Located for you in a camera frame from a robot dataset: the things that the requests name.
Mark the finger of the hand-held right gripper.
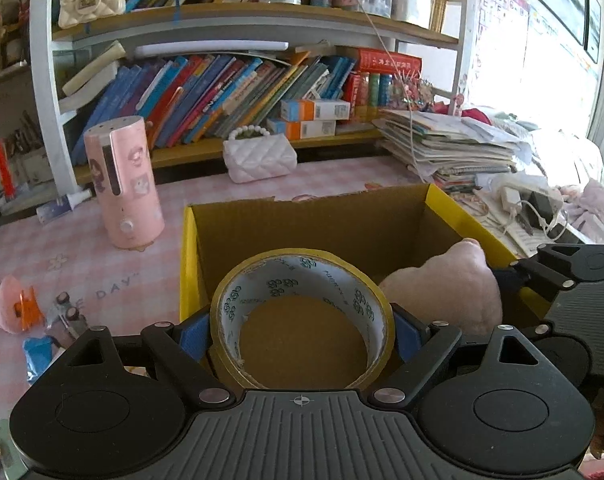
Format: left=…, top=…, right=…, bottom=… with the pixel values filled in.
left=492, top=242, right=583, bottom=295
left=521, top=322, right=556, bottom=347

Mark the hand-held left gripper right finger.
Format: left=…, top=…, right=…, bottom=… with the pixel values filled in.
left=372, top=304, right=540, bottom=407

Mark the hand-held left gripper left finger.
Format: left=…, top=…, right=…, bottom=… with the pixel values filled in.
left=62, top=307, right=237, bottom=408

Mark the pink plush toy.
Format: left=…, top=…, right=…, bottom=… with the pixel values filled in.
left=379, top=237, right=503, bottom=336

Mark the yellow tape roll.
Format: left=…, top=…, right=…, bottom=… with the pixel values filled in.
left=209, top=249, right=397, bottom=392

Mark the yellow cardboard box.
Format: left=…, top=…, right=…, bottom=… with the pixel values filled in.
left=179, top=183, right=550, bottom=346

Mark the blue packet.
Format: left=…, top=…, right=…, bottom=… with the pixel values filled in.
left=22, top=336, right=58, bottom=385

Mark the open booklet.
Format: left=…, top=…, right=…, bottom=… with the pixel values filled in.
left=474, top=185, right=598, bottom=259

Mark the black charger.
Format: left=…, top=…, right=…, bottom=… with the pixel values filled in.
left=524, top=191, right=565, bottom=227

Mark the white charger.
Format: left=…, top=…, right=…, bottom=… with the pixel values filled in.
left=499, top=185, right=524, bottom=213

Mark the pink fluffy cloth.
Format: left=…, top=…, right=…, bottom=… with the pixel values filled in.
left=557, top=180, right=604, bottom=246

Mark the stack of papers and notebooks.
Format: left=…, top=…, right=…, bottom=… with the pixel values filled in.
left=374, top=107, right=533, bottom=188

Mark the pink cylindrical humidifier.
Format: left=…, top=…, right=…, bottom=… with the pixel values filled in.
left=84, top=116, right=165, bottom=250

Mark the orange hair claw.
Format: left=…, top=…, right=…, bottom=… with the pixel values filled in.
left=14, top=287, right=45, bottom=331

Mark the red pink cloth item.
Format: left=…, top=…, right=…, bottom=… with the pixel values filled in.
left=434, top=95, right=494, bottom=124

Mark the white quilted purse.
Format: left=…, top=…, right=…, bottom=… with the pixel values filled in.
left=223, top=126, right=299, bottom=184

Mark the pink shell toy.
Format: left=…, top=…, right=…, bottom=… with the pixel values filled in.
left=0, top=276, right=26, bottom=333

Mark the colourful card set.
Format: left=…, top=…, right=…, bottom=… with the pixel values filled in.
left=369, top=72, right=435, bottom=111

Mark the orange white carton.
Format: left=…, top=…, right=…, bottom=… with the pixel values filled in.
left=267, top=119, right=337, bottom=141
left=280, top=99, right=351, bottom=122

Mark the row of leaning colourful books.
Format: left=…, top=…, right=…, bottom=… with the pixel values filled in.
left=72, top=52, right=357, bottom=153

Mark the small dark framed picture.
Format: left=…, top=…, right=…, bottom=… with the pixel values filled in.
left=584, top=0, right=603, bottom=64

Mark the thick red book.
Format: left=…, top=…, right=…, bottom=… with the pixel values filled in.
left=344, top=72, right=371, bottom=109

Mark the red dictionary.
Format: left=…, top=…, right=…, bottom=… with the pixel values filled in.
left=356, top=49, right=423, bottom=75

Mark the red marker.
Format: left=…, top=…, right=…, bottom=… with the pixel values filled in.
left=0, top=129, right=16, bottom=200

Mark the cream book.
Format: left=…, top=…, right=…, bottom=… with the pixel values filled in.
left=62, top=40, right=127, bottom=97

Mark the rolled white paper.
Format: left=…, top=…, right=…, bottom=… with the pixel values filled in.
left=134, top=40, right=289, bottom=59

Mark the white pen holder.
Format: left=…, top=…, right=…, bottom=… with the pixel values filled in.
left=392, top=0, right=435, bottom=29

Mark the white bookshelf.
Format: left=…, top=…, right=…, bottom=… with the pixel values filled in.
left=29, top=0, right=470, bottom=186

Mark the wall poster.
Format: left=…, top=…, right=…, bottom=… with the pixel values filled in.
left=474, top=0, right=600, bottom=111

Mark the white cable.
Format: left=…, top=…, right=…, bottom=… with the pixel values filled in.
left=334, top=0, right=435, bottom=183

